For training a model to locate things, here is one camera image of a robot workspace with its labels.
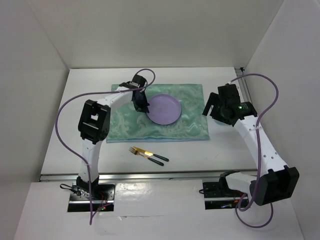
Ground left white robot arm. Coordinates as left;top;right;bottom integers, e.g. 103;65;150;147
76;74;149;200

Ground purple plastic plate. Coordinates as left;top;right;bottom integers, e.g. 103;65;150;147
147;94;182;125

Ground gold knife green handle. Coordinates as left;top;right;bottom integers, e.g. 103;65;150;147
133;146;169;162

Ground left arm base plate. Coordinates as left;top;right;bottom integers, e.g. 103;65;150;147
59;183;116;213

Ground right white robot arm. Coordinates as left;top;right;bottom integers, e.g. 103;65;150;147
202;84;300;206

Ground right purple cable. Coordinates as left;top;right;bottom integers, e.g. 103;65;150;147
229;72;280;229

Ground aluminium rail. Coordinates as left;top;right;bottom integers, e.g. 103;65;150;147
234;67;252;102
38;168;258;182

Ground light blue mug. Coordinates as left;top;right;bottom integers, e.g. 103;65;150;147
214;119;225;125

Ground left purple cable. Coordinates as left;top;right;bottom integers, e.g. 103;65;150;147
54;68;157;226

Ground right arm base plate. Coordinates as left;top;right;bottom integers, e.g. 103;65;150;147
198;181;244;210

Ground green patterned cloth placemat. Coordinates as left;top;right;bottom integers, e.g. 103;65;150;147
106;84;210;143

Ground purple cable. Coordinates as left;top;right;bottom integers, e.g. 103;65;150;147
54;68;157;226
229;72;280;229

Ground gold fork green handle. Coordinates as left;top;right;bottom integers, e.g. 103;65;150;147
129;147;165;167

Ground aluminium rail right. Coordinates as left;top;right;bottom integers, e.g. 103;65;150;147
234;67;252;102

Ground aluminium rail front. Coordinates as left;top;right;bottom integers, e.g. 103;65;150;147
38;168;258;182

